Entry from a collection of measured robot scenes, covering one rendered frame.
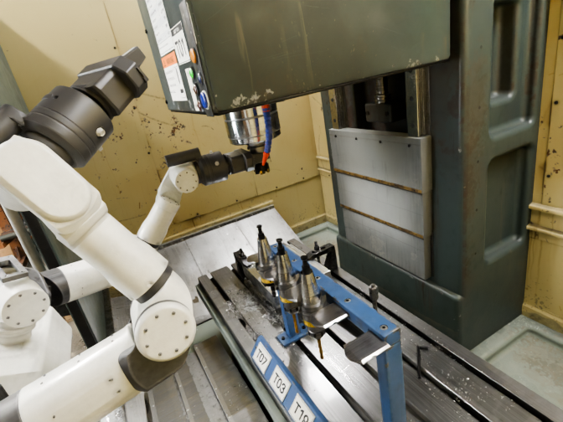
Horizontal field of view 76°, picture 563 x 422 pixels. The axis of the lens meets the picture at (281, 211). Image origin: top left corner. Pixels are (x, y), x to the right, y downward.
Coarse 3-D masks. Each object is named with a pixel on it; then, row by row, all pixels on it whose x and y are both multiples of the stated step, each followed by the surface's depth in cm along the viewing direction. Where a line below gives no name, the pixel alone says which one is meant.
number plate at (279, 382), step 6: (276, 366) 96; (276, 372) 95; (282, 372) 94; (270, 378) 96; (276, 378) 94; (282, 378) 92; (276, 384) 93; (282, 384) 92; (288, 384) 90; (276, 390) 92; (282, 390) 91; (288, 390) 90; (282, 396) 90; (282, 402) 90
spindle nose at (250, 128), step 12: (252, 108) 97; (276, 108) 103; (228, 120) 101; (240, 120) 98; (252, 120) 98; (276, 120) 103; (228, 132) 103; (240, 132) 100; (252, 132) 99; (264, 132) 100; (276, 132) 103; (240, 144) 102
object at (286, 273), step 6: (276, 252) 83; (276, 258) 83; (282, 258) 82; (288, 258) 83; (276, 264) 83; (282, 264) 82; (288, 264) 82; (282, 270) 82; (288, 270) 83; (282, 276) 83; (288, 276) 83; (294, 276) 84; (282, 282) 83
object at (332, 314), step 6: (330, 306) 74; (336, 306) 73; (318, 312) 73; (324, 312) 72; (330, 312) 72; (336, 312) 72; (342, 312) 71; (348, 312) 71; (312, 318) 71; (318, 318) 71; (324, 318) 71; (330, 318) 70; (336, 318) 70; (342, 318) 70; (312, 324) 70; (318, 324) 70; (324, 324) 69; (330, 324) 69
